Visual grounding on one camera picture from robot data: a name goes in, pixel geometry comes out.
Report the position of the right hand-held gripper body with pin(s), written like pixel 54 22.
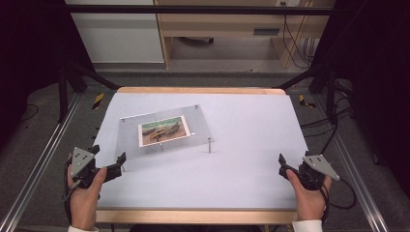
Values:
pixel 317 167

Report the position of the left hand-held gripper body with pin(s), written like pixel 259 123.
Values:
pixel 82 162

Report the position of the clear acrylic photo frame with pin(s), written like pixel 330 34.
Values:
pixel 196 125

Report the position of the person's right hand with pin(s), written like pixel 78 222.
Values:
pixel 309 203

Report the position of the person's left hand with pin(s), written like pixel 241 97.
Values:
pixel 83 206

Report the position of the yellow clamp left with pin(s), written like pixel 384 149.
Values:
pixel 98 101

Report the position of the yellow clamp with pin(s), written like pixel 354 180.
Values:
pixel 98 101
pixel 303 100

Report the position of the yellow clamp right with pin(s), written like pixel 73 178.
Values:
pixel 303 100

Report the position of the white table cover sheet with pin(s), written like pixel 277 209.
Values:
pixel 225 174

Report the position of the boat painting print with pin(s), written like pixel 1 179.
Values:
pixel 164 130

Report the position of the black metal stand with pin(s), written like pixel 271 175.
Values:
pixel 332 96
pixel 63 96

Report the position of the dark curtain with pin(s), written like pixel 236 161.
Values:
pixel 29 48
pixel 377 64

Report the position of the white cabinet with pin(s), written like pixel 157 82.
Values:
pixel 119 38

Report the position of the grey power strip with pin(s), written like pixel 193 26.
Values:
pixel 266 31

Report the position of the dark curved object under desk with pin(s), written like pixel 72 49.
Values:
pixel 196 41

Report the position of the light wooden desk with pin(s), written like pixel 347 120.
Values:
pixel 219 24

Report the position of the aluminium floor rail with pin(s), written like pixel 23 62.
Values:
pixel 43 161
pixel 370 212

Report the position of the black horizontal frame bar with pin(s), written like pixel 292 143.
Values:
pixel 193 9

